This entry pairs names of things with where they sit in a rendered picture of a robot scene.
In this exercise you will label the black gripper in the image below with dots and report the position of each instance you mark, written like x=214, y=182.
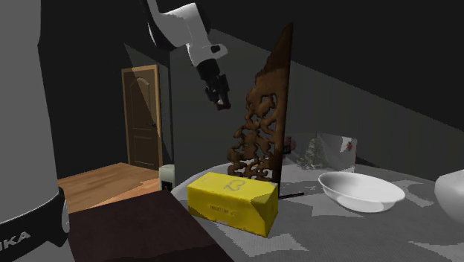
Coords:
x=212, y=78

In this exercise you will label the brown carved wooden panel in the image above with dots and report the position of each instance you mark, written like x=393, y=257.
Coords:
x=270, y=109

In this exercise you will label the brown wooden door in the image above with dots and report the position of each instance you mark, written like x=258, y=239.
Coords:
x=143, y=123

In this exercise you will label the small white cylindrical appliance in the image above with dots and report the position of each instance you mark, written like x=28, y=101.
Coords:
x=166, y=176

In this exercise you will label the yellow rectangular box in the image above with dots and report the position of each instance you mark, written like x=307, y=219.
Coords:
x=224, y=203

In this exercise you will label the card with tree picture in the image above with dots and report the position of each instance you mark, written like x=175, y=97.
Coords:
x=326, y=152

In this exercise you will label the thin black stick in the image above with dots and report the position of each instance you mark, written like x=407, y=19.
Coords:
x=292, y=195

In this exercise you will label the dark maroon robot stand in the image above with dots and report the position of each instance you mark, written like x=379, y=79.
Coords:
x=145, y=232

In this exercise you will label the white oval bowl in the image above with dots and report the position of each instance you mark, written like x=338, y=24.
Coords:
x=357, y=190

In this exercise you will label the white round bowl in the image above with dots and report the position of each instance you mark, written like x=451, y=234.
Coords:
x=451, y=196

